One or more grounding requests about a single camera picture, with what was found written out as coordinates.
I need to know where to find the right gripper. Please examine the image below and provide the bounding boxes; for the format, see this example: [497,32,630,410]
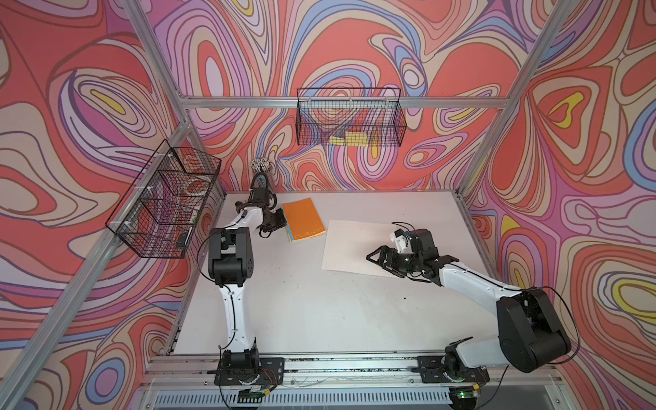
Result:
[366,246,422,277]

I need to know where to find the orange cover notebook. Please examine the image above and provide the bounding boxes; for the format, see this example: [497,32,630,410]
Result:
[282,198,326,242]

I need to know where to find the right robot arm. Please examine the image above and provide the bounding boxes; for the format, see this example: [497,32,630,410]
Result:
[366,229,580,382]

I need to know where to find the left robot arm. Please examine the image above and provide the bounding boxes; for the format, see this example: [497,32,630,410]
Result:
[202,171,287,377]

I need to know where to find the mesh pencil cup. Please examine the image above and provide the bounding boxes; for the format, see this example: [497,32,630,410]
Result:
[250,158,275,177]

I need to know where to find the yellow sticky notes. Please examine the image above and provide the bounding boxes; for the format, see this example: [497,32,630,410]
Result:
[328,132,369,147]

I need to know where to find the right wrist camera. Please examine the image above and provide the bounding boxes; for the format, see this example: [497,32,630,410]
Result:
[391,228,411,254]

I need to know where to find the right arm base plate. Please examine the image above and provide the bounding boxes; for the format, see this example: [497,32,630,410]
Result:
[411,355,490,385]

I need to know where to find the left wire basket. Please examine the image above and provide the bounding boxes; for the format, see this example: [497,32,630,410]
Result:
[105,140,221,259]

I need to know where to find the wire basket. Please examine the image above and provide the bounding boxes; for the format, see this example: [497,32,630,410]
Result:
[105,140,221,259]
[296,85,407,147]

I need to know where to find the back wire basket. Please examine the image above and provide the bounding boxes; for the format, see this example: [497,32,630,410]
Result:
[296,85,407,147]

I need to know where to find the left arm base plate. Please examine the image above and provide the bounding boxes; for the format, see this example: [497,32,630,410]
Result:
[214,356,285,387]

